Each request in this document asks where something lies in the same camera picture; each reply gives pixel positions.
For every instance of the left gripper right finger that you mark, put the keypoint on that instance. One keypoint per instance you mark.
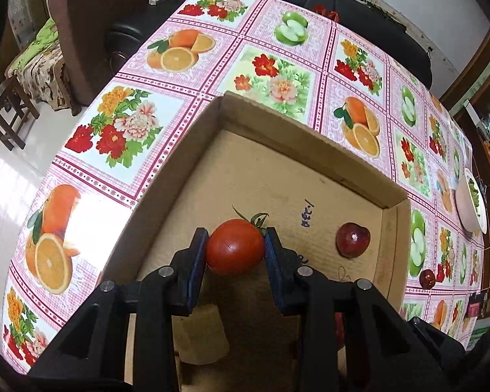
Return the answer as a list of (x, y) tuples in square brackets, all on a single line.
[(350, 337)]

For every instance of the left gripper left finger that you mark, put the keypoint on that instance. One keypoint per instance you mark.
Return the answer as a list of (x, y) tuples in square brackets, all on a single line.
[(121, 338)]

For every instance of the large red tomato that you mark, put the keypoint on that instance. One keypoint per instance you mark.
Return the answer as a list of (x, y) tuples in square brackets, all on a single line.
[(238, 245)]

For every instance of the red labelled jar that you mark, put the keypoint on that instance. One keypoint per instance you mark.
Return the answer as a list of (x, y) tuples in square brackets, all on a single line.
[(474, 306)]

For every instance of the white bowl with greens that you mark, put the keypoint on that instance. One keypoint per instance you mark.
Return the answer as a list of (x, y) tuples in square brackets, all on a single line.
[(470, 204)]

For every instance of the brown cardboard tray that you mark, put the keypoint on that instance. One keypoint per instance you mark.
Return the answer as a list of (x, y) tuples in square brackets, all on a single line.
[(244, 155)]

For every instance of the dark wooden stool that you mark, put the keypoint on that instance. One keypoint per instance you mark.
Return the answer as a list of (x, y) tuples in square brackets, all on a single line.
[(17, 114)]

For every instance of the floral fruit print tablecloth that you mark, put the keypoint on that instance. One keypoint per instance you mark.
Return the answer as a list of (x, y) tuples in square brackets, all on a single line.
[(304, 66)]

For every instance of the green patterned blanket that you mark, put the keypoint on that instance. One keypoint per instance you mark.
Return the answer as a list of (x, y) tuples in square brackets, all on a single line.
[(40, 69)]

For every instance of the brown armchair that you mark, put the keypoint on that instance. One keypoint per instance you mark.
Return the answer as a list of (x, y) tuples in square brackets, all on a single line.
[(82, 26)]

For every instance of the red cushion ornament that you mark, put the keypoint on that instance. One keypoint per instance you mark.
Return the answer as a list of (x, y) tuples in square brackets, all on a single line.
[(325, 12)]

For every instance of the black leather sofa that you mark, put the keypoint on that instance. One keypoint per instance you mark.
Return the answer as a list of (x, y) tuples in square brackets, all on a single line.
[(126, 34)]

